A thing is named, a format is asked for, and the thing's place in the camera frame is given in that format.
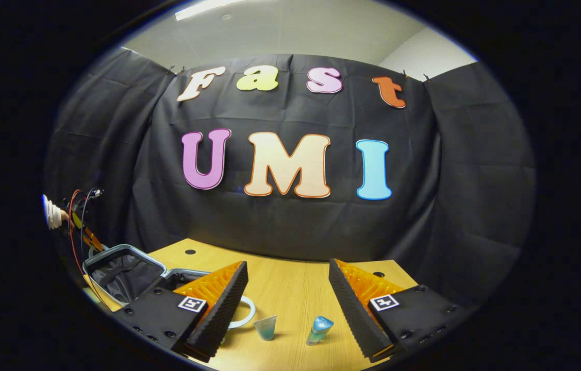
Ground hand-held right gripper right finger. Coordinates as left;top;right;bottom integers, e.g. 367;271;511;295
328;259;469;363

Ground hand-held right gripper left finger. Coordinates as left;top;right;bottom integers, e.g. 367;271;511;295
112;261;248;363

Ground teal bottle with blue cap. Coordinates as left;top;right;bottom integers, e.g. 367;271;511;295
305;316;334;346

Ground white suitcase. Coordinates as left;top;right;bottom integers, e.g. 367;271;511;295
82;244;257;343

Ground blue squeeze tube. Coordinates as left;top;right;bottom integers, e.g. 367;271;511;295
253;315;278;341

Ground black backdrop cloth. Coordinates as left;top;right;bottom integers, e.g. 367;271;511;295
43;46;536;310

